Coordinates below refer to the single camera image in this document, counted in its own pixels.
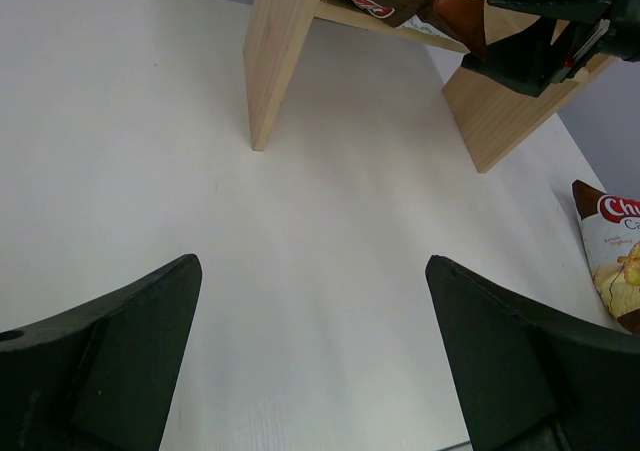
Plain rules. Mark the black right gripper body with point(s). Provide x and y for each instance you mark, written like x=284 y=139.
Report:
x=609 y=27

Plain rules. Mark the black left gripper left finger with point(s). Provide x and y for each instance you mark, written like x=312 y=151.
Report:
x=100 y=376

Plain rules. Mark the wooden two-tier shelf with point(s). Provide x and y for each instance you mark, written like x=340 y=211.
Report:
x=371 y=78

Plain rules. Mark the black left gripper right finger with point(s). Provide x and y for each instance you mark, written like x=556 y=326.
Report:
x=528 y=376

